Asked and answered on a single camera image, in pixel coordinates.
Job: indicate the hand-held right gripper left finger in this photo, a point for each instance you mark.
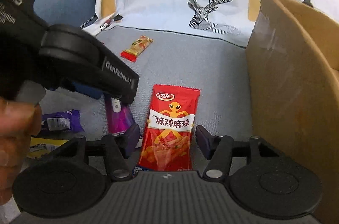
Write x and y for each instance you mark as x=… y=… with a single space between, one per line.
x=132 y=138

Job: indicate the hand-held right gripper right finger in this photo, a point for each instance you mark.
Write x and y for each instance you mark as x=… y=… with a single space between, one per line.
x=204 y=143

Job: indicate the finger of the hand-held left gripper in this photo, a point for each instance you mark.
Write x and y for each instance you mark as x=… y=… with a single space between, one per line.
x=87 y=91

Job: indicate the purple magenta snack packet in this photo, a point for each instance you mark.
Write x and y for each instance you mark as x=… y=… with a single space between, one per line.
x=119 y=118

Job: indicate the purple candy packet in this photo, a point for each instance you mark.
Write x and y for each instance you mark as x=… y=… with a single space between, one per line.
x=61 y=120

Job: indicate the red snack packet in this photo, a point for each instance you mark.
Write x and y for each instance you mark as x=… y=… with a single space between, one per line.
x=169 y=120

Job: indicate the yellow black snack packet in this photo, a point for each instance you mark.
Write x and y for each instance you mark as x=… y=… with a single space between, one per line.
x=42 y=146

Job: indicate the cardboard box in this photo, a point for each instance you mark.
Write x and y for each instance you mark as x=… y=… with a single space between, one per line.
x=291 y=81

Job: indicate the person's left hand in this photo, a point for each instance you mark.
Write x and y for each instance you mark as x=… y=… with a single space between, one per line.
x=13 y=134

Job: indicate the small red orange bar packet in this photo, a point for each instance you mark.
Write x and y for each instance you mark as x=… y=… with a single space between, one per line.
x=137 y=48

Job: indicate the grey deer print sofa cover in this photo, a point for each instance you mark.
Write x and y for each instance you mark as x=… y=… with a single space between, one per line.
x=185 y=67

